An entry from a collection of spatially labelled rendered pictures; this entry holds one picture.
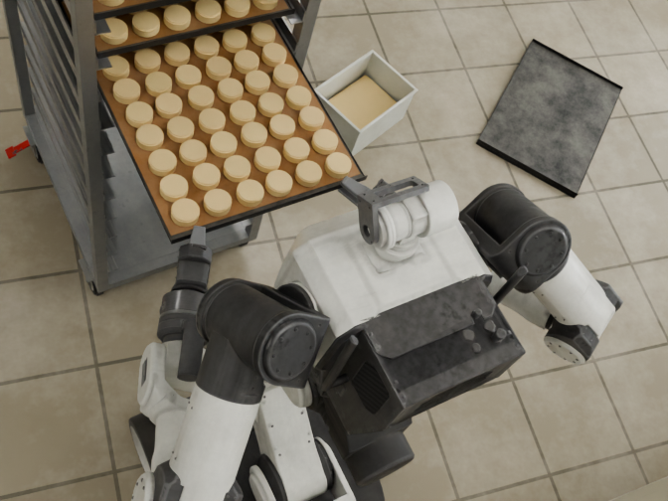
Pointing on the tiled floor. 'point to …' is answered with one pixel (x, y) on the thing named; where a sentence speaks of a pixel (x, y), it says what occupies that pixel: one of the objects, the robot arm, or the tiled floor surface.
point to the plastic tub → (366, 99)
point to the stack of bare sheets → (551, 117)
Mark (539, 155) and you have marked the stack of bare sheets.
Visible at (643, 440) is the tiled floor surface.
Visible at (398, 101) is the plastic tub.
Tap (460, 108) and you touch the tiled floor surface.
